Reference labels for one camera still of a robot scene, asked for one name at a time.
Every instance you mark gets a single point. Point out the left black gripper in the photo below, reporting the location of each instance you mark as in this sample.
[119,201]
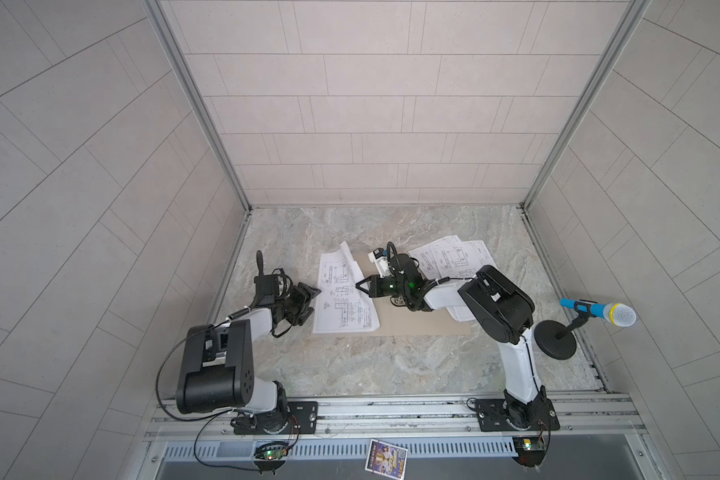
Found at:
[301,297]

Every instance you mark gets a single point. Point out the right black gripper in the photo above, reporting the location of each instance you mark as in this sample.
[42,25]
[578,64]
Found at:
[375,286]

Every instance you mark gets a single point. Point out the printed drawing sheet top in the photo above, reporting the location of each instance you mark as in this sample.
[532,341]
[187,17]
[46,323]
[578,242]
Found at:
[341,308]

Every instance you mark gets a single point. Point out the beige cardboard folder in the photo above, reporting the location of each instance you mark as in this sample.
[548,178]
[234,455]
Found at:
[399,321]

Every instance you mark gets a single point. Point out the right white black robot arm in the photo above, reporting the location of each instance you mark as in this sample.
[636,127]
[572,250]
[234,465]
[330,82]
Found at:
[502,310]

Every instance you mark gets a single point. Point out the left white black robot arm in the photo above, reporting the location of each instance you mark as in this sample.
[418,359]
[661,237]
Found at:
[216,374]

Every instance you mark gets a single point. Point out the stack of printed sheets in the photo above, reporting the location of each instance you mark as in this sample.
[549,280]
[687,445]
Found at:
[459,261]

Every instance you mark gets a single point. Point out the left green circuit board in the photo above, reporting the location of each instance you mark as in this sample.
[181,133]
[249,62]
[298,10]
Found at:
[271,452]

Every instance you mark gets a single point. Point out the colourful picture card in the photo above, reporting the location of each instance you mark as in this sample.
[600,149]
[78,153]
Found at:
[386,459]

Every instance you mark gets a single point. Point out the right circuit board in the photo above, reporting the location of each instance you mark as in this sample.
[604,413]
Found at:
[530,451]

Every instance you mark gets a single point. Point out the blue yellow toy microphone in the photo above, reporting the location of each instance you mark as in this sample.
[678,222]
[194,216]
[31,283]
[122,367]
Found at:
[618,314]

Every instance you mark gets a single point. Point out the aluminium mounting rail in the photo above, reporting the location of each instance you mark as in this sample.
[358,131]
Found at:
[399,416]

